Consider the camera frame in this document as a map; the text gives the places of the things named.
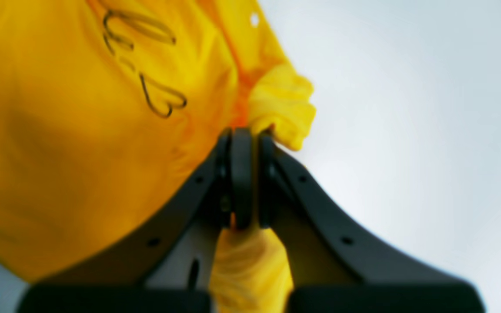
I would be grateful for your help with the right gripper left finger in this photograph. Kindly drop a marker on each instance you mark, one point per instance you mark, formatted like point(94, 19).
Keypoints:
point(164, 266)

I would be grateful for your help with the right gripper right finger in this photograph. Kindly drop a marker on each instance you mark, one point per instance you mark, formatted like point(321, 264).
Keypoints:
point(336, 265)

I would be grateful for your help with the orange yellow t-shirt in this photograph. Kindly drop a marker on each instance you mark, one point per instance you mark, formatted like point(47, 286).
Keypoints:
point(107, 106)

